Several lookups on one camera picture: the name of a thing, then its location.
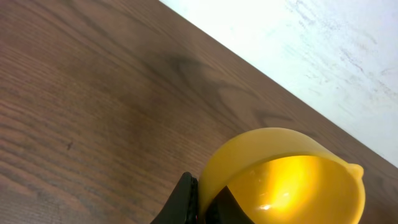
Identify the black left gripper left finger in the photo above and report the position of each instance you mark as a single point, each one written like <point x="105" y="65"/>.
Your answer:
<point x="182" y="205"/>

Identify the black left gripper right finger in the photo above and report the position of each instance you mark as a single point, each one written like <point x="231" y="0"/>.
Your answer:
<point x="224" y="209"/>

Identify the yellow plastic measuring scoop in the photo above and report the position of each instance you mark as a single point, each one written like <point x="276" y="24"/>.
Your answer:
<point x="278" y="175"/>

